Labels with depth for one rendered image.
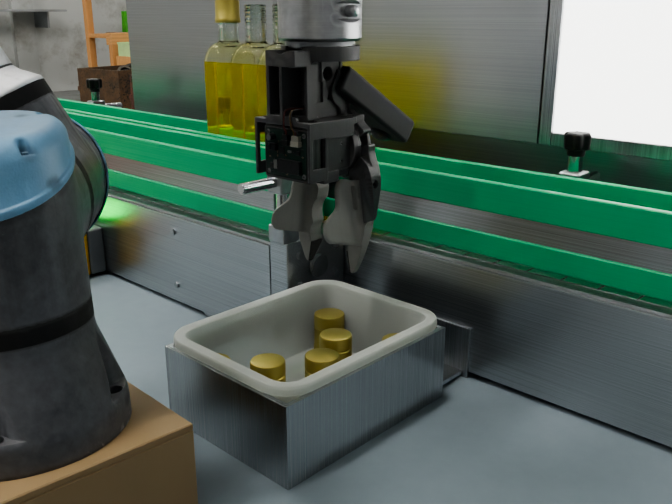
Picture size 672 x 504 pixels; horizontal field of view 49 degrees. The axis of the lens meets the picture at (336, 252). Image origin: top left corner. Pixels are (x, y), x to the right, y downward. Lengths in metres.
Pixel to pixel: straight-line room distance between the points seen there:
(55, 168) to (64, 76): 11.91
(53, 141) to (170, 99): 0.98
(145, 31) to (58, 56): 10.86
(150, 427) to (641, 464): 0.43
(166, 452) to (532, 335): 0.38
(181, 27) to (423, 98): 0.59
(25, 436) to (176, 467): 0.12
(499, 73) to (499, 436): 0.45
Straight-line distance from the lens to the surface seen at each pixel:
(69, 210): 0.54
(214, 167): 0.93
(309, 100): 0.65
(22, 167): 0.52
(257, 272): 0.88
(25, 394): 0.54
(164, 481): 0.59
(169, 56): 1.49
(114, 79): 8.11
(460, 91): 0.98
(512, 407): 0.78
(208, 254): 0.95
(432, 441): 0.72
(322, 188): 0.73
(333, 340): 0.76
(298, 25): 0.66
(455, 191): 0.80
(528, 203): 0.76
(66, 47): 12.45
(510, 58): 0.94
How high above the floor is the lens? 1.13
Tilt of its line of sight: 18 degrees down
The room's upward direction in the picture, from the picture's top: straight up
